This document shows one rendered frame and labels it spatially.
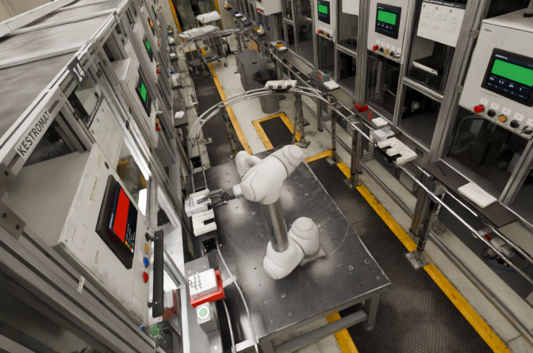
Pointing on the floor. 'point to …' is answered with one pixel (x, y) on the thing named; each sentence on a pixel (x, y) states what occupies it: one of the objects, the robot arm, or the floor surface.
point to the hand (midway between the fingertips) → (203, 203)
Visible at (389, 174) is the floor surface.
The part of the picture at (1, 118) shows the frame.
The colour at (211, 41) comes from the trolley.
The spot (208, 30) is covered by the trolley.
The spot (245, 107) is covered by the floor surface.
